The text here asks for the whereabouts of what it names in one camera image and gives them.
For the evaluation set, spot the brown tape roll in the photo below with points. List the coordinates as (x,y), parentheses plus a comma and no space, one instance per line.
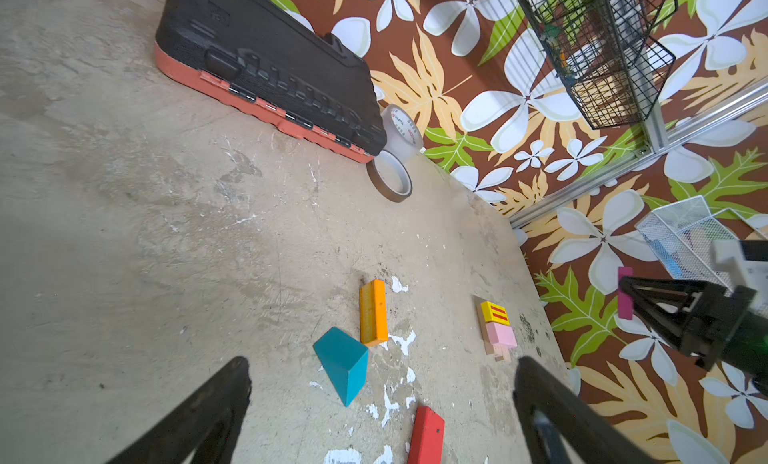
(389,177)

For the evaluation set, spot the teal triangular block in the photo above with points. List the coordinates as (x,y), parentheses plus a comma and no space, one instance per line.
(345,360)

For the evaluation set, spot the pink rectangular block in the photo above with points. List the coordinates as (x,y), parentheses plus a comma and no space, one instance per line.
(501,335)

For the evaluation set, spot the yellow red striped block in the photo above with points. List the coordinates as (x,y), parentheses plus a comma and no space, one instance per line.
(493,313)

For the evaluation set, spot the black wire wall basket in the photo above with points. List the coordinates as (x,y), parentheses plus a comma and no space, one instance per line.
(605,55)

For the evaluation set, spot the magenta block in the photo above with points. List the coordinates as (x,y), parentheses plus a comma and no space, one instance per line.
(625,302)

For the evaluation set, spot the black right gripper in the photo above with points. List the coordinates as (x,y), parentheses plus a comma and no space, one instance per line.
(718,326)

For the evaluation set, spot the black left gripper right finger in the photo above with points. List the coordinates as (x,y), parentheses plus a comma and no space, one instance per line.
(554,420)

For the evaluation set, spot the orange rectangular block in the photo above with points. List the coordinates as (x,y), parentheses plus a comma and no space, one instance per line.
(373,314)

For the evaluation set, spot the white mesh basket right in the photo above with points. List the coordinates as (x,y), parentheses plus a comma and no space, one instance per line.
(682,235)

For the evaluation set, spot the black red tool case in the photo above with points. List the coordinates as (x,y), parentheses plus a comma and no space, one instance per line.
(253,56)

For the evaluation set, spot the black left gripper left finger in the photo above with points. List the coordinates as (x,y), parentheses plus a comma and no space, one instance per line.
(204,428)

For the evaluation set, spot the clear tape roll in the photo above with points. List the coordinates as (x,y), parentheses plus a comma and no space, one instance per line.
(404,139)

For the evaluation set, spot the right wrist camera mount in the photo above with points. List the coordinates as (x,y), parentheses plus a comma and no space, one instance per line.
(746,264)

